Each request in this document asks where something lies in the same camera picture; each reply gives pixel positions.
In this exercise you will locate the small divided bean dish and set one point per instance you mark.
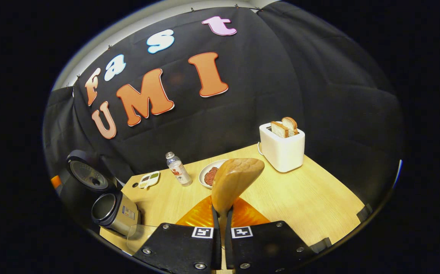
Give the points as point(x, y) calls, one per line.
point(149, 179)

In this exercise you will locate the white toaster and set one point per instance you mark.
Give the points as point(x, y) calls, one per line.
point(282, 152)

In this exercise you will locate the dark grey rice cooker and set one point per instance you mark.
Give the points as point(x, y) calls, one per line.
point(115, 213)

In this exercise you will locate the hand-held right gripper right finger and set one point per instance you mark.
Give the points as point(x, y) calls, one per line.
point(265, 247)

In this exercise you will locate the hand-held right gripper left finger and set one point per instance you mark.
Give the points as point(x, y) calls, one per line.
point(181, 247)

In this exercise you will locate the clear drink bottle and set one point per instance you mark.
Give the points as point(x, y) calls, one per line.
point(179, 171)

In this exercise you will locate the white plate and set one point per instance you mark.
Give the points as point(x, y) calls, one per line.
point(204, 177)

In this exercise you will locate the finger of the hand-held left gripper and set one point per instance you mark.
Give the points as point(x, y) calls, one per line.
point(55, 182)

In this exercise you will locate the black backdrop cloth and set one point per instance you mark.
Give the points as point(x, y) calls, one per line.
point(280, 76)

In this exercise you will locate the toast bread slice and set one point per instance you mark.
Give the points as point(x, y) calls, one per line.
point(291, 125)
point(279, 129)

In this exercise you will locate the red meat piece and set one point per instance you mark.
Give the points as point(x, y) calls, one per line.
point(210, 176)

